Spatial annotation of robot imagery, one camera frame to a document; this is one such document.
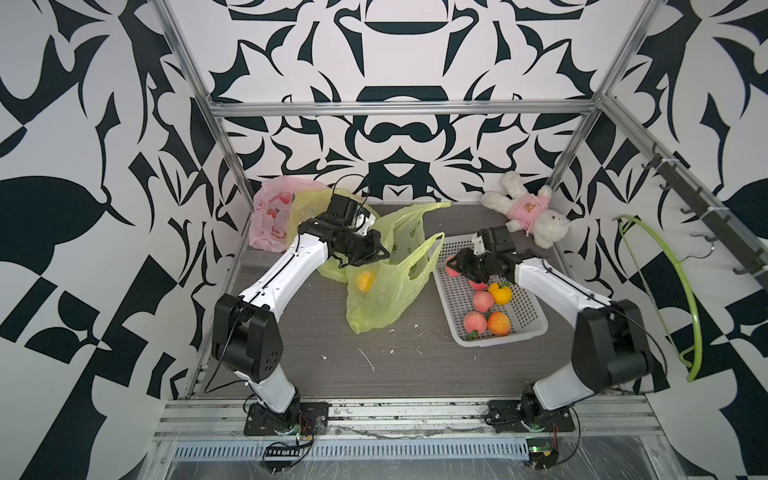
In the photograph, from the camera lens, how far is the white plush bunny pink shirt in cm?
107

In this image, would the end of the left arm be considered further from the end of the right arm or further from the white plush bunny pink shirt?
the white plush bunny pink shirt

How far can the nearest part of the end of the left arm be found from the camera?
0.61m

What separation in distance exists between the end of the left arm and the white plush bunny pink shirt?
576 millimetres
